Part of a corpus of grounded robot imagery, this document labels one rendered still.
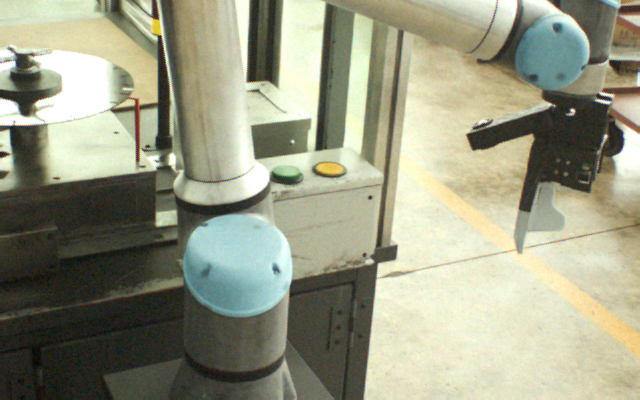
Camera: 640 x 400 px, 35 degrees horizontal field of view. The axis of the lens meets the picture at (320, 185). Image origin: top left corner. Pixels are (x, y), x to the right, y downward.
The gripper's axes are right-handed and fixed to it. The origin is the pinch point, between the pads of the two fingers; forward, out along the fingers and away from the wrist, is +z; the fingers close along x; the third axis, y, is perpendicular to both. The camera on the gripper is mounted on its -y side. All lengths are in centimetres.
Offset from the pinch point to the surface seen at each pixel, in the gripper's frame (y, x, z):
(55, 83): -74, -1, -5
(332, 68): -36.1, 16.6, -10.0
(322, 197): -29.6, 0.7, 3.5
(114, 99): -64, 0, -4
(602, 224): -8, 198, 91
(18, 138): -79, -5, 4
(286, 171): -34.8, -0.5, 0.2
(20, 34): -137, 65, 16
